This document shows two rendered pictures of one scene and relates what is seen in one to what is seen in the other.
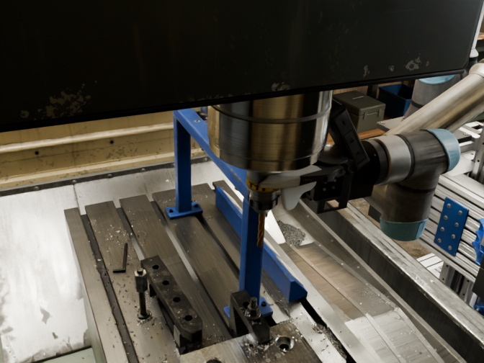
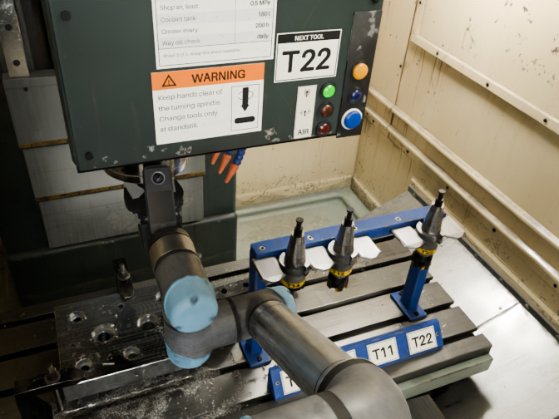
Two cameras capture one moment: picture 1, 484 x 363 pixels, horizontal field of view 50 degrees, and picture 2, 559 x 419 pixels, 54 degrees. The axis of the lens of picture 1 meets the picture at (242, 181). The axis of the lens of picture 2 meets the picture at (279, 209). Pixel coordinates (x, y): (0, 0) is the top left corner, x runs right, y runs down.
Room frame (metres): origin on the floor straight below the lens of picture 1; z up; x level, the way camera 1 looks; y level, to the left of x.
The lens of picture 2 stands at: (0.90, -0.87, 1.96)
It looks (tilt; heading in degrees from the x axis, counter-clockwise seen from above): 37 degrees down; 91
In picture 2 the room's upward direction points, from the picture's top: 5 degrees clockwise
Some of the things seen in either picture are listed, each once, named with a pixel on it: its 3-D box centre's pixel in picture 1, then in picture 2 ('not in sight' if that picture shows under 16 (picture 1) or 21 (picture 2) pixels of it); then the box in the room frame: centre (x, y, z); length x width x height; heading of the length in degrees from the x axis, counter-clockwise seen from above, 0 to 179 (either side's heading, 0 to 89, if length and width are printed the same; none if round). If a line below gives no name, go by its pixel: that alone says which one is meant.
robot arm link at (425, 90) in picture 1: (435, 80); not in sight; (1.62, -0.61, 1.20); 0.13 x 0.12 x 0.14; 135
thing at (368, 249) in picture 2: not in sight; (365, 248); (1.08, 0.02, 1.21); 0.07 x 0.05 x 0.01; 116
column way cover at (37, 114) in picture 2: not in sight; (120, 158); (0.44, 0.37, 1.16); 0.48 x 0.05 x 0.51; 26
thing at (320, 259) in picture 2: not in sight; (319, 258); (0.98, -0.03, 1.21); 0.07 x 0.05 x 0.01; 116
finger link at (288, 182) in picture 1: (289, 191); (132, 196); (0.62, -0.07, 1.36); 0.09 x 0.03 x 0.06; 129
